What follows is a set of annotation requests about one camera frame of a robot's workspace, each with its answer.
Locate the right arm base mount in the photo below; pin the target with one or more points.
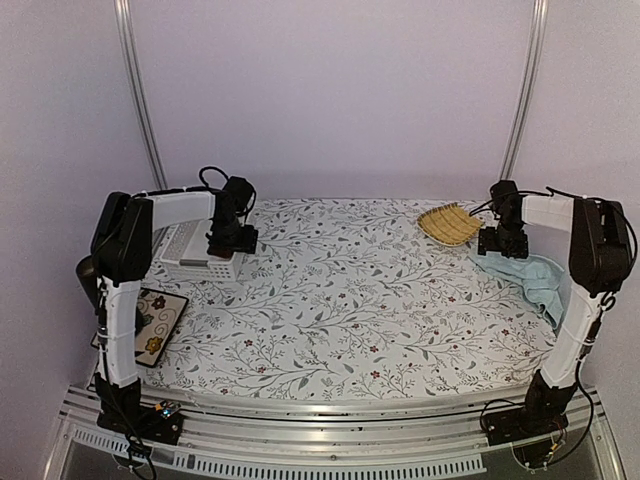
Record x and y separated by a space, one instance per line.
521 422

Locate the right aluminium frame post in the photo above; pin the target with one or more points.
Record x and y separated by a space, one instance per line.
531 67

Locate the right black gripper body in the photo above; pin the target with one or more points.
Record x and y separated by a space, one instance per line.
506 241

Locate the white perforated plastic basket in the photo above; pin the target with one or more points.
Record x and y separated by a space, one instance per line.
184 255

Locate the front aluminium rail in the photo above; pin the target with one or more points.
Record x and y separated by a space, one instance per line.
229 437

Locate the floral square ceramic plate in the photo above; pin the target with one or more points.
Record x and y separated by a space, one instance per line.
158 314

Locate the floral patterned table mat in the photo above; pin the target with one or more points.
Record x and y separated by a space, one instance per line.
345 300

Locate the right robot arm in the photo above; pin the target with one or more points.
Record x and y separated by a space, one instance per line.
603 249

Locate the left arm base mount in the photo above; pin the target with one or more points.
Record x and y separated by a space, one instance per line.
162 424

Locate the left aluminium frame post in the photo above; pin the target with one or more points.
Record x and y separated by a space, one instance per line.
124 23

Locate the black cylindrical cup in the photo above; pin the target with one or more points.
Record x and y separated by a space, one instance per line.
87 278

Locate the dark red towel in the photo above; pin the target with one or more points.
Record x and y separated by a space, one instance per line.
216 251

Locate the woven bamboo tray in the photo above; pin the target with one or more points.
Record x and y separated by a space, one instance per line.
449 225

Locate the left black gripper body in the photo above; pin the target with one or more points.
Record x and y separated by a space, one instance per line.
230 234

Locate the aluminium frame post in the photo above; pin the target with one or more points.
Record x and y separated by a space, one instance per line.
124 23
531 67

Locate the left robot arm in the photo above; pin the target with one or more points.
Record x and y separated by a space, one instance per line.
121 256

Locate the light blue towel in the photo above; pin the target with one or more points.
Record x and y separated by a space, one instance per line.
539 278

